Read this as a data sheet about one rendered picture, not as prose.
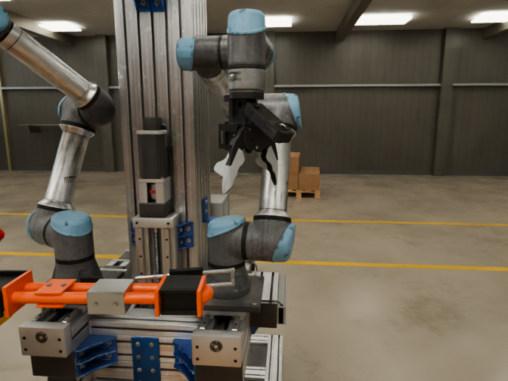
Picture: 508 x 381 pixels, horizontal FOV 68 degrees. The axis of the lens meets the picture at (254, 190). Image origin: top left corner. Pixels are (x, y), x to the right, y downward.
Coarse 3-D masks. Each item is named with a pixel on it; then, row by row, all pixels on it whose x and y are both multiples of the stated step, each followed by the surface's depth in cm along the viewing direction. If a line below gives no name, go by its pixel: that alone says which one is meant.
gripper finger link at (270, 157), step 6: (264, 150) 80; (270, 150) 80; (264, 156) 80; (270, 156) 80; (258, 162) 85; (264, 162) 83; (270, 162) 80; (276, 162) 82; (264, 168) 85; (270, 168) 81; (276, 168) 82; (270, 174) 83; (276, 174) 82; (276, 180) 83
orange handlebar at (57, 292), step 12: (24, 288) 73; (36, 288) 73; (48, 288) 70; (60, 288) 70; (72, 288) 72; (84, 288) 72; (132, 288) 72; (144, 288) 72; (12, 300) 69; (24, 300) 69; (36, 300) 69; (48, 300) 69; (60, 300) 69; (72, 300) 69; (84, 300) 69; (132, 300) 68; (144, 300) 68; (204, 300) 69
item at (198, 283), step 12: (168, 276) 73; (180, 276) 73; (192, 276) 73; (204, 276) 73; (156, 288) 68; (168, 288) 68; (180, 288) 68; (192, 288) 68; (204, 288) 72; (156, 300) 67; (168, 300) 68; (180, 300) 68; (192, 300) 68; (156, 312) 68; (168, 312) 68; (180, 312) 68; (192, 312) 68
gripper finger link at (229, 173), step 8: (240, 152) 74; (224, 160) 76; (240, 160) 74; (216, 168) 76; (224, 168) 75; (232, 168) 73; (224, 176) 73; (232, 176) 73; (224, 184) 73; (232, 184) 74; (224, 192) 74
